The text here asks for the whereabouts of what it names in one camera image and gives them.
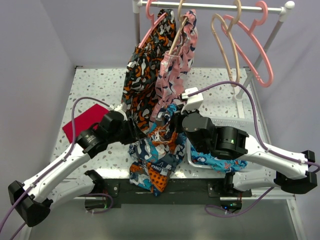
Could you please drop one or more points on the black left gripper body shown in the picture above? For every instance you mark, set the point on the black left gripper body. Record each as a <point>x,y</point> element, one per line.
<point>127,132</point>

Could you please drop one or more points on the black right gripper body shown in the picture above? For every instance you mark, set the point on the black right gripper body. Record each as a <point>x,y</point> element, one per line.
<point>177,126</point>

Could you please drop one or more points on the blue orange patterned shorts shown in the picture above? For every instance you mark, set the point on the blue orange patterned shorts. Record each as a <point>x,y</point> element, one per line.
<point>158,155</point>

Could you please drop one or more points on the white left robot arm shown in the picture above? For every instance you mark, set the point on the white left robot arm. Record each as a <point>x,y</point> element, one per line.
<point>34,198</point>

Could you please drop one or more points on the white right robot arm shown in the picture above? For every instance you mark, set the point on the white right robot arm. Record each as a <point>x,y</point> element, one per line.
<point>282,169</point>

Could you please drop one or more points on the light blue shark shorts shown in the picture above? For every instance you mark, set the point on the light blue shark shorts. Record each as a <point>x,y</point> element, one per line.
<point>203,160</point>

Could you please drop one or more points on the black orange camouflage shorts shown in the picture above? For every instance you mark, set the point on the black orange camouflage shorts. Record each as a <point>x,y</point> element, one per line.
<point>139,93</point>

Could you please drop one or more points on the pink patterned shorts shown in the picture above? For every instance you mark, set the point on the pink patterned shorts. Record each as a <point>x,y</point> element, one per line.
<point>175,66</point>

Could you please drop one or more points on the wooden hanger with shorts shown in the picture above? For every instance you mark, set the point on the wooden hanger with shorts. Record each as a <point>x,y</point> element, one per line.
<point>182,20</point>

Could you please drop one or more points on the pink hanger left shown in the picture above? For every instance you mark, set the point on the pink hanger left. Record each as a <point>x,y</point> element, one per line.
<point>150,27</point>

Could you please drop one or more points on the empty pink hanger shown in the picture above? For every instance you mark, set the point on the empty pink hanger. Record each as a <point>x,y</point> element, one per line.
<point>255,45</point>

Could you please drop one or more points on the empty wooden hanger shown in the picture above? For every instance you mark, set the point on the empty wooden hanger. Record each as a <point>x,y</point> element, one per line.
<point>228,30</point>

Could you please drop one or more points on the red folded cloth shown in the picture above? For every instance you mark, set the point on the red folded cloth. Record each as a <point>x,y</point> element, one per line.
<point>82,122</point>

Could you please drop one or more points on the white plastic basket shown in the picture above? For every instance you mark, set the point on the white plastic basket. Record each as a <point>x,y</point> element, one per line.
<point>243,124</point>

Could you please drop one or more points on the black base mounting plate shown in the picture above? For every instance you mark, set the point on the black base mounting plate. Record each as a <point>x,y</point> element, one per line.
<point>179,191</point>

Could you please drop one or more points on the white clothes rack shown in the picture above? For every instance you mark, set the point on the white clothes rack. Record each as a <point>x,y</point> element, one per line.
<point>282,12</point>

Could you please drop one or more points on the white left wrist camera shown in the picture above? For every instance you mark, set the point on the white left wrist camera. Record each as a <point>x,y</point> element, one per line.
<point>122,109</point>

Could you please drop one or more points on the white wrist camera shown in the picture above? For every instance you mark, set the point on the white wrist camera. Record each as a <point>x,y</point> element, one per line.
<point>192,100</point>
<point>122,109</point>

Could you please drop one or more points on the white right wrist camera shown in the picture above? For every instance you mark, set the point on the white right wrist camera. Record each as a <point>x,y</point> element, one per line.
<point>192,100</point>

